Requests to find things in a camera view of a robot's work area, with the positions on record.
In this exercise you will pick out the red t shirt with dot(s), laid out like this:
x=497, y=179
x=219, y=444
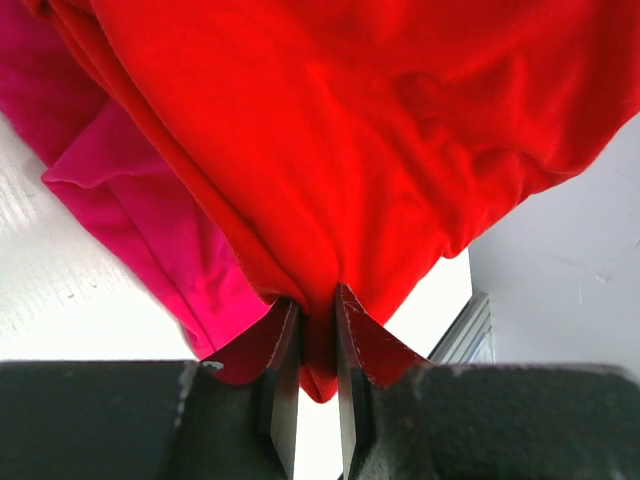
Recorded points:
x=359, y=142

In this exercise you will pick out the magenta t shirt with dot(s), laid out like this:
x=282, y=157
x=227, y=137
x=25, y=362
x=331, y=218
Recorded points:
x=111, y=179

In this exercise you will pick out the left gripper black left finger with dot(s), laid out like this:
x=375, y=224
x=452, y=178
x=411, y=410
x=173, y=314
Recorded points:
x=232, y=415

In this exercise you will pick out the aluminium frame rail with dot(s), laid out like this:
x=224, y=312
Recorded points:
x=469, y=339

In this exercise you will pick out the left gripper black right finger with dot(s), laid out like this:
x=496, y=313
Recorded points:
x=403, y=417

